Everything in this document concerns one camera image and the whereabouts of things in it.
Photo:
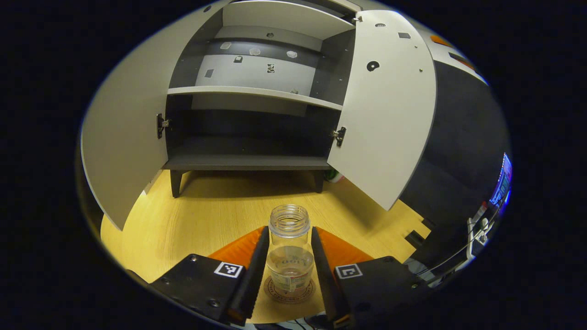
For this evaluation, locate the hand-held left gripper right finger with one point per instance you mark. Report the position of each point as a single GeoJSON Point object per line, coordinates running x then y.
{"type": "Point", "coordinates": [328, 288]}

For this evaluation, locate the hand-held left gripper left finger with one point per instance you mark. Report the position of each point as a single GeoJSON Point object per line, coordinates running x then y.
{"type": "Point", "coordinates": [254, 284]}

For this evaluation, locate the round brown coaster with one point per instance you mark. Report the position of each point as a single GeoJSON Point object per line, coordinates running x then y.
{"type": "Point", "coordinates": [293, 298]}

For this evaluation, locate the clear plastic bottle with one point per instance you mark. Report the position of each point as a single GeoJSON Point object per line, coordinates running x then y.
{"type": "Point", "coordinates": [290, 261]}

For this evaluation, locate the grey and white cabinet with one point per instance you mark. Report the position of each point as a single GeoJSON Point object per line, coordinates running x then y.
{"type": "Point", "coordinates": [247, 128]}

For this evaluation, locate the white cabinet door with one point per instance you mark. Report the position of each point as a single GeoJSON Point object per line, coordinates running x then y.
{"type": "Point", "coordinates": [390, 114]}
{"type": "Point", "coordinates": [124, 137]}

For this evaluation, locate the metal door hinge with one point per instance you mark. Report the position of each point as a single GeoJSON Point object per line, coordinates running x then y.
{"type": "Point", "coordinates": [160, 124]}
{"type": "Point", "coordinates": [340, 136]}
{"type": "Point", "coordinates": [357, 19]}

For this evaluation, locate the white cabinet shelf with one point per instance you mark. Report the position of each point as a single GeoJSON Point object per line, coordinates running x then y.
{"type": "Point", "coordinates": [257, 93]}
{"type": "Point", "coordinates": [284, 16]}

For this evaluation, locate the green and white object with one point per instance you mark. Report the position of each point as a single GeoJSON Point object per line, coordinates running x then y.
{"type": "Point", "coordinates": [334, 175]}

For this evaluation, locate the small white device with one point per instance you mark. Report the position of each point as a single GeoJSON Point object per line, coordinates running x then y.
{"type": "Point", "coordinates": [479, 230]}

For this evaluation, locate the black backdrop cloth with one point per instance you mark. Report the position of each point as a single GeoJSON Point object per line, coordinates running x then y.
{"type": "Point", "coordinates": [458, 137]}

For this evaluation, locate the computer monitor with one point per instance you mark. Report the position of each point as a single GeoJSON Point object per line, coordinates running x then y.
{"type": "Point", "coordinates": [503, 183]}

